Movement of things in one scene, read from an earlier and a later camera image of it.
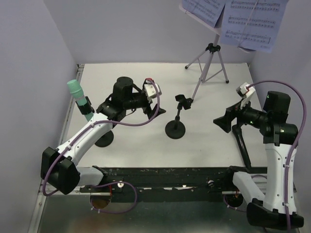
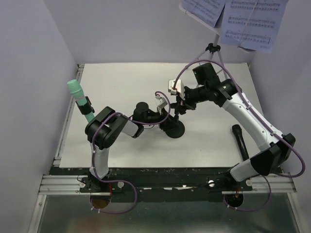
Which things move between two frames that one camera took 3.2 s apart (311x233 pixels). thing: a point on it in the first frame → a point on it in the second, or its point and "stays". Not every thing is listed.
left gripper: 147,109 → 168,123
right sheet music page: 253,24 stays
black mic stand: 176,129 stays
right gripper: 225,121 → 183,105
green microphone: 77,91 stays
